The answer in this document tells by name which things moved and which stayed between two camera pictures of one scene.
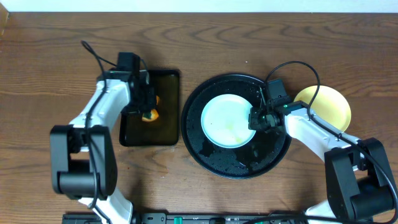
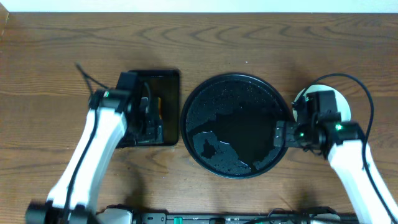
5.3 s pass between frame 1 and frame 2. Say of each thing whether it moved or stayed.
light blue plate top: moved
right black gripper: moved
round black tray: stayed
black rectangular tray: stayed
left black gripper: moved
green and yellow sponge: moved
